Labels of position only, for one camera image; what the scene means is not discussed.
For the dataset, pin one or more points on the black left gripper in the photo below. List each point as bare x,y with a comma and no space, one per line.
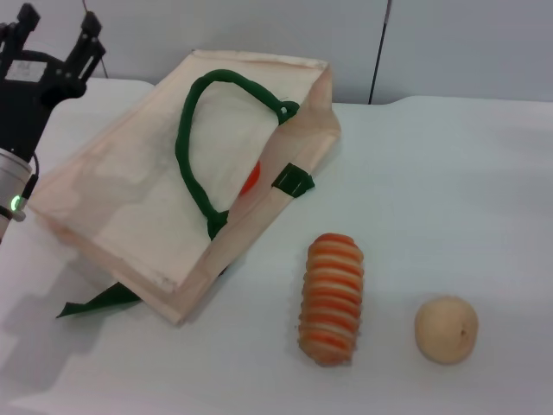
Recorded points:
26,104

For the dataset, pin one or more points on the orange fruit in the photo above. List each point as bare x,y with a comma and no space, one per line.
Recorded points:
252,179

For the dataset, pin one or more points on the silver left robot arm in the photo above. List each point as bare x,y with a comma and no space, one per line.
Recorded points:
10,173

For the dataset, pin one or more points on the dark thin background pole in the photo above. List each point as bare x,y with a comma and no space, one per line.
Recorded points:
378,56

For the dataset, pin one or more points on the orange striped bread roll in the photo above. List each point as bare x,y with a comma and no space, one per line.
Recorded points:
332,302

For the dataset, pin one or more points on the beige round fruit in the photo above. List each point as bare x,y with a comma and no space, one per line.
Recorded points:
445,330

